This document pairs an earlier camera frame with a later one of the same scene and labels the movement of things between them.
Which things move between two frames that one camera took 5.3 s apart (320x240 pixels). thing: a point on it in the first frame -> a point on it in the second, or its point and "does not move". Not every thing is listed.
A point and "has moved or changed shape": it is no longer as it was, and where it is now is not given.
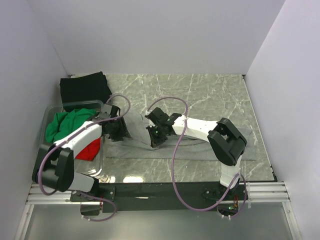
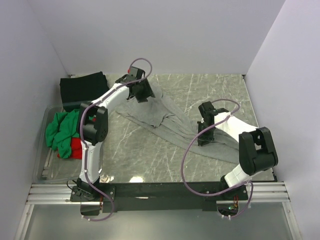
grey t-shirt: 135,143 has moved or changed shape
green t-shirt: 65,122 does not move
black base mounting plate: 113,197 does not move
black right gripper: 155,142 -> 204,139
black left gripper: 123,131 -> 148,92
